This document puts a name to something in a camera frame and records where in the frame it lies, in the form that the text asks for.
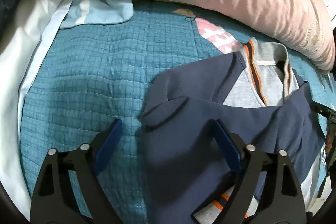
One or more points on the teal quilted bedspread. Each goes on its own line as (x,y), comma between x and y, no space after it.
(93,74)

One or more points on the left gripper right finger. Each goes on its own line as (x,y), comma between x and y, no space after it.
(266,188)

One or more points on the navy grey polo shirt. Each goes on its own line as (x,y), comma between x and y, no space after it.
(255,93)

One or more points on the white sheet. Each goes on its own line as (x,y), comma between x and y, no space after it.
(18,43)

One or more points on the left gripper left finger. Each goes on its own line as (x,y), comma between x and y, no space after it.
(67,188)

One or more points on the light blue cloth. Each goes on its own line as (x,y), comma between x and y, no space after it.
(101,12)

